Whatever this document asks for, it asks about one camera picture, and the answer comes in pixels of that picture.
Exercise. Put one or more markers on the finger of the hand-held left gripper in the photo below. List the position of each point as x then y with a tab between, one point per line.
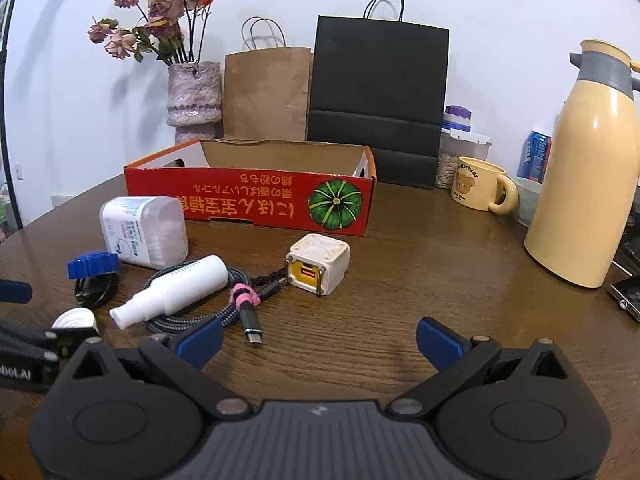
50	341
15	291

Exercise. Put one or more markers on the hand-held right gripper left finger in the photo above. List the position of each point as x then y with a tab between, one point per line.
199	342

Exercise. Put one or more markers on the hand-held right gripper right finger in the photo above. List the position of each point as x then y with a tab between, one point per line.
440	342

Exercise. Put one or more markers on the large white ribbed lid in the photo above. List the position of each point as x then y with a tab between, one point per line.
75	319

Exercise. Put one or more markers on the white spray bottle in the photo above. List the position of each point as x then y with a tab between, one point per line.
172	285

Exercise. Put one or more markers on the red cardboard box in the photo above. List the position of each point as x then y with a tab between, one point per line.
250	195

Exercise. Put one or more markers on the blue ribbed cap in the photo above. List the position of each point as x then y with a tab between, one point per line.
92	265

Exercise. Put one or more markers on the clear cotton swab box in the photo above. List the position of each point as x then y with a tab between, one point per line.
145	230

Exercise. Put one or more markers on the white cube charger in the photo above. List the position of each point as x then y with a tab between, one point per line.
317	265

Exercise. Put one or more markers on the yellow bear mug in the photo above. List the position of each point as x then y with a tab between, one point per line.
477	185

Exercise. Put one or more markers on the black electronic device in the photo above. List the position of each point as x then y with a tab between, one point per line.
627	285

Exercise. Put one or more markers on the blue drink can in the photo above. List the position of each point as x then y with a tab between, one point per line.
534	156

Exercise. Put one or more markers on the yellow thermos jug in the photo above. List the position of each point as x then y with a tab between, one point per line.
582	170

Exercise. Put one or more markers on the purple lidded jar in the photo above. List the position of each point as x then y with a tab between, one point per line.
457	117

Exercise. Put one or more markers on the mottled purple vase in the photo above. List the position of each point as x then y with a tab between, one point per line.
194	97

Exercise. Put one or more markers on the black paper bag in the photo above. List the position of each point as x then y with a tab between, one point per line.
380	100

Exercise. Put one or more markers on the brown paper bag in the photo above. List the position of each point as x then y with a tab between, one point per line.
267	95

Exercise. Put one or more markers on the dried rose bouquet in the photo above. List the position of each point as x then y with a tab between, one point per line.
155	10

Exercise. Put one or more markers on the white wall outlet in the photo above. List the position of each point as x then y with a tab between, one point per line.
19	170

